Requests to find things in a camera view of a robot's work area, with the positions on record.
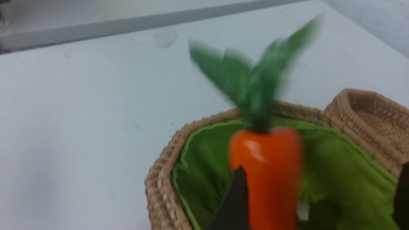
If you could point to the orange carrot with green leaves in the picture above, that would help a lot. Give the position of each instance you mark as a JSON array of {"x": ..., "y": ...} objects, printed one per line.
[{"x": 270, "y": 159}]

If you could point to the woven wicker basket lid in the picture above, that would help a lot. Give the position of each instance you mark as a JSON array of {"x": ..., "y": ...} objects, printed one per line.
[{"x": 381, "y": 122}]

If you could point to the woven wicker basket green lining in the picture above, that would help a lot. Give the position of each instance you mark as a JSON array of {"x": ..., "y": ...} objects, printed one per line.
[{"x": 187, "y": 183}]

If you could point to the white radish with green leaves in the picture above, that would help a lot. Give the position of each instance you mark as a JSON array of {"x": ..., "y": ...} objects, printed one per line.
[{"x": 322, "y": 215}]

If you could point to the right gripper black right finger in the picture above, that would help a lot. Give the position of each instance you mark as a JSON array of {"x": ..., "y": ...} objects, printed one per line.
[{"x": 401, "y": 199}]

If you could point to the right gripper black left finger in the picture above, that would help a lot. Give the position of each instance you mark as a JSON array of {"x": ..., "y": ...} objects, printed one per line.
[{"x": 233, "y": 213}]

